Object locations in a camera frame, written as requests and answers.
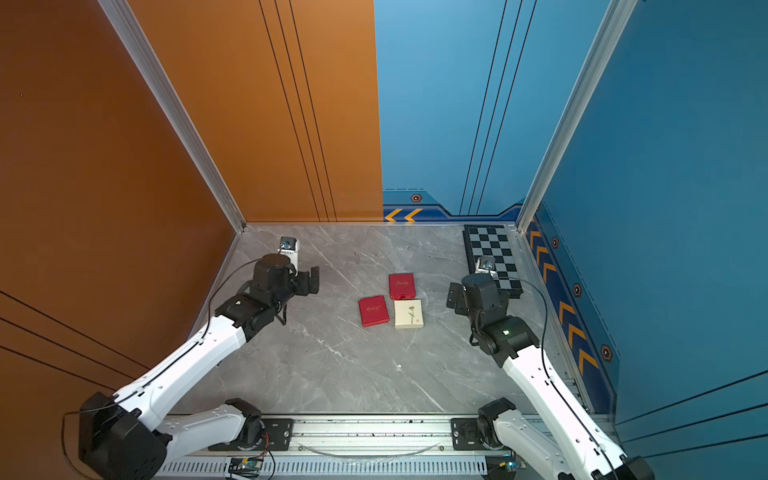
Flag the cream lotus print box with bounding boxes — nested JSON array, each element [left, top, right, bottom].
[[394, 299, 424, 330]]

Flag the red jewelry box lid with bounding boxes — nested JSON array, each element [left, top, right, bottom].
[[388, 273, 417, 300]]

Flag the red jewelry box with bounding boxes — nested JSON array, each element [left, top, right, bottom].
[[358, 295, 390, 328]]

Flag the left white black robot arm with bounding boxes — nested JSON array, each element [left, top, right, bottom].
[[75, 252, 320, 479]]

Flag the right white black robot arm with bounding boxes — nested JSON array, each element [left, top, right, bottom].
[[446, 273, 655, 479]]

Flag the black white chessboard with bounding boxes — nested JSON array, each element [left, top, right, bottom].
[[462, 225, 523, 299]]

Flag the right green circuit board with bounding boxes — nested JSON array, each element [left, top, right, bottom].
[[482, 456, 527, 480]]

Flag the green circuit board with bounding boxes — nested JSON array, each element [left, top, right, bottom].
[[482, 456, 527, 480], [226, 457, 265, 479]]

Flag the left green circuit board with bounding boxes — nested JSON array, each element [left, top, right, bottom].
[[226, 457, 265, 479]]

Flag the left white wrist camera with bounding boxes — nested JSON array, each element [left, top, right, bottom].
[[278, 236, 300, 270]]

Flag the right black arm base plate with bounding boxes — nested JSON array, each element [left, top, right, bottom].
[[450, 417, 499, 451]]

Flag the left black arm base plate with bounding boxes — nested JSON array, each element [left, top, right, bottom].
[[208, 418, 294, 452]]

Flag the aluminium front rail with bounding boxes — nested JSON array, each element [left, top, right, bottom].
[[149, 413, 625, 458]]

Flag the white vented cable duct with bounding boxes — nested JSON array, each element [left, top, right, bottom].
[[155, 455, 486, 479]]

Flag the left aluminium corner post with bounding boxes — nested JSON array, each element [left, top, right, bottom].
[[98, 0, 246, 234]]

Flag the aluminium corner post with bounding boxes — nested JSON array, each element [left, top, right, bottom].
[[515, 0, 638, 233], [98, 0, 246, 234]]

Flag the right aluminium corner post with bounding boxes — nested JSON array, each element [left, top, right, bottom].
[[515, 0, 638, 233]]

